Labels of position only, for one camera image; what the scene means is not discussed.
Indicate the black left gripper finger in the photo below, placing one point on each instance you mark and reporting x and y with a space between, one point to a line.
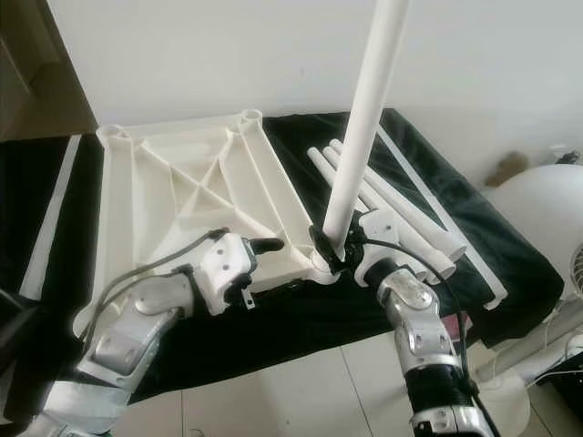
269 246

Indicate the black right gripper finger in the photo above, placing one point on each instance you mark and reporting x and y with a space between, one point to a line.
359 235
319 248

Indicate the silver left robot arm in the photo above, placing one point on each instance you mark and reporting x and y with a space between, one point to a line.
127 337

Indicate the white tape strip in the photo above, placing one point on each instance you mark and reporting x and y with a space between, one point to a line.
55 218
445 214

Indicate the red patterned cloth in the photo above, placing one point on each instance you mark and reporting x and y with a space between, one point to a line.
465 324

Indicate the small brown lumpy object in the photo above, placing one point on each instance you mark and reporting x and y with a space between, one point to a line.
506 170

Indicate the white standing fan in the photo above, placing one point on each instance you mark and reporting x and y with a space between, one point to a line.
528 209

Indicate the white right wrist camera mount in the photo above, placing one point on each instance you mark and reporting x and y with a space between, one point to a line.
373 250

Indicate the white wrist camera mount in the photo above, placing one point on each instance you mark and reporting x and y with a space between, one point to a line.
373 250
223 264

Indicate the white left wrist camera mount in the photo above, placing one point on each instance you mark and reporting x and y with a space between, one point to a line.
223 264

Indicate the white wall socket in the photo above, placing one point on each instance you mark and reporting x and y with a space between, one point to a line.
557 153

